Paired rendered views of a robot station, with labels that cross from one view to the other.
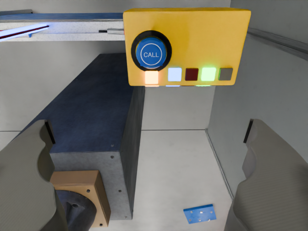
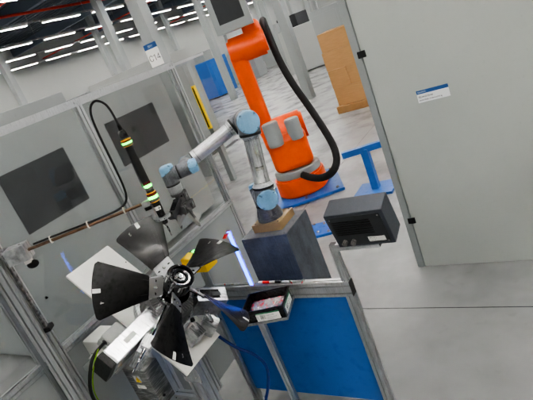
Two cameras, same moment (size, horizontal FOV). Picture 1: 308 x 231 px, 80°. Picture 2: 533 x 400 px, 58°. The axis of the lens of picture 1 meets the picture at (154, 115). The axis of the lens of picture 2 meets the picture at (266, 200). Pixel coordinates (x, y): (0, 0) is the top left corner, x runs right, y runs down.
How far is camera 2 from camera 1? 2.52 m
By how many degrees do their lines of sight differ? 48
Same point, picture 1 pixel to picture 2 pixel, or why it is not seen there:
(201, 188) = not seen: hidden behind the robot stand
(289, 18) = not seen: hidden behind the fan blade
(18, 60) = (443, 378)
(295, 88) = not seen: hidden behind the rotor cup
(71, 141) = (262, 244)
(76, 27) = (241, 286)
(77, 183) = (258, 226)
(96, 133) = (256, 250)
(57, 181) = (266, 226)
